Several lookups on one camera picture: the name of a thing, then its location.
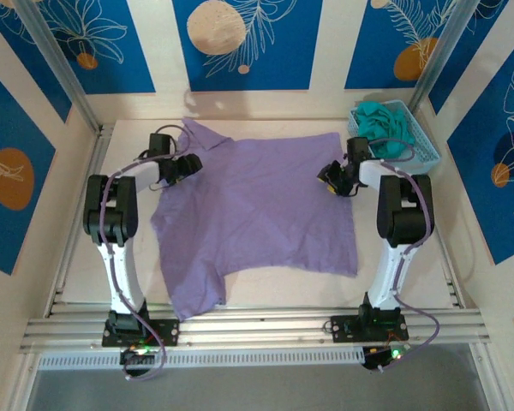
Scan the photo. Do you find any purple t-shirt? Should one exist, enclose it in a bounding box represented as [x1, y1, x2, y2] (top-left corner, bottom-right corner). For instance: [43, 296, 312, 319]
[149, 117, 360, 322]

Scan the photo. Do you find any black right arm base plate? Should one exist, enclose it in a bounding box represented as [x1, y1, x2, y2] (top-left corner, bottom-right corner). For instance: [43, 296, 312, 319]
[330, 314, 410, 343]

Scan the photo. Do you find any light blue perforated basket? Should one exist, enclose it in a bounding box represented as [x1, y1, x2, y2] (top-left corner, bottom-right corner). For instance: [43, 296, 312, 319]
[348, 100, 441, 166]

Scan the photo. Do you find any aluminium mounting rail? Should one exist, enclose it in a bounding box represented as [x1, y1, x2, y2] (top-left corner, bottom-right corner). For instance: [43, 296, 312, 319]
[19, 306, 492, 353]

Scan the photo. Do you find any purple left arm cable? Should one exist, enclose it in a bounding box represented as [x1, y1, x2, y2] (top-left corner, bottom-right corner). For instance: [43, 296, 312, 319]
[100, 123, 189, 383]

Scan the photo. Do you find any white slotted cable duct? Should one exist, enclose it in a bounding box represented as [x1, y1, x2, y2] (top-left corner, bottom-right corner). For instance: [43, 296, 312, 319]
[36, 346, 368, 372]

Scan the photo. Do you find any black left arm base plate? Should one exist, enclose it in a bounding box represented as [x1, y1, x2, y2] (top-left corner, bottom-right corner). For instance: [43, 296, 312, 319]
[101, 319, 181, 348]

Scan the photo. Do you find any aluminium frame post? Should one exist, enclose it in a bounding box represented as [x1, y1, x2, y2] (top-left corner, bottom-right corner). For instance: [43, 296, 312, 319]
[15, 0, 102, 134]
[402, 0, 476, 125]

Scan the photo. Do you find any teal t-shirt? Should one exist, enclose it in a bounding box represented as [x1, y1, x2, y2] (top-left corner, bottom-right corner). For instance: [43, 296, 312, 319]
[353, 101, 415, 159]

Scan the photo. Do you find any black controller board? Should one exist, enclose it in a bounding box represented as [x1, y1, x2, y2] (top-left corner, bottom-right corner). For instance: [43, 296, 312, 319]
[119, 347, 158, 378]
[362, 344, 412, 372]

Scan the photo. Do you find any aluminium side rail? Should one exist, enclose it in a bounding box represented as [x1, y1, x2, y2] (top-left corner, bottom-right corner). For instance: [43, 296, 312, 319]
[46, 123, 115, 318]
[415, 170, 466, 309]

